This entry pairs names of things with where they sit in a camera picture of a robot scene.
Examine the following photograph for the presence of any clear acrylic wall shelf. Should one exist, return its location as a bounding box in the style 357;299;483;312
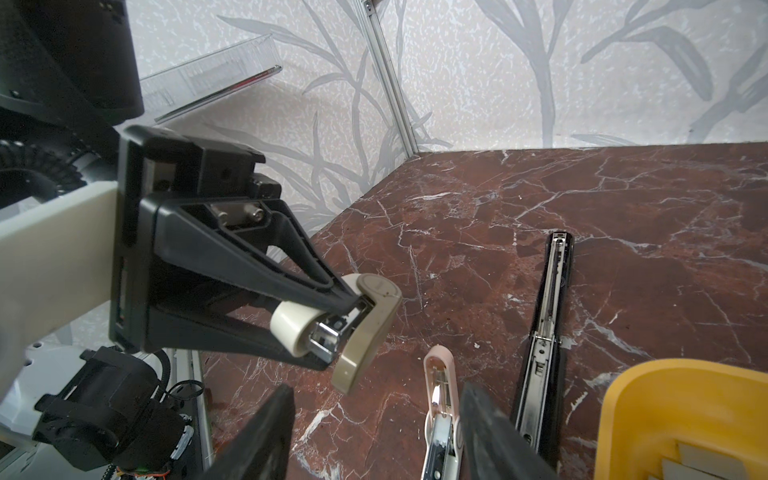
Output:
137;34;282;126

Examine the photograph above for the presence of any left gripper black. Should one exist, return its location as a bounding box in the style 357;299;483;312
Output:
109;125;360;371

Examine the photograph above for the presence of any staple strip grey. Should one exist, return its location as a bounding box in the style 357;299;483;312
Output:
677;443;748;480
662;458;711;480

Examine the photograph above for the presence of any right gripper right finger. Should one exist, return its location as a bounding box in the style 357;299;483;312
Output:
460;382;558;480

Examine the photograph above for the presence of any yellow plastic tray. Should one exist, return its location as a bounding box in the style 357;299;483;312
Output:
594;359;767;479

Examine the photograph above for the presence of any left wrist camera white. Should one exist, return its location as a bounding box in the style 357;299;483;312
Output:
1;181;118;395

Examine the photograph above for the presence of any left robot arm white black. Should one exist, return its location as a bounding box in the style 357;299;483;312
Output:
1;1;399;479

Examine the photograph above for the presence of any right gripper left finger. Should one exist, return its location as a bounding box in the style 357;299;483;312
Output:
200;384;296;480

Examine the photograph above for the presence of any black stapler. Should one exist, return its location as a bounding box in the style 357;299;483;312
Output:
510;231;573;468

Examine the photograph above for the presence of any pink mini stapler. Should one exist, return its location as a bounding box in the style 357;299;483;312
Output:
420;345;464;480

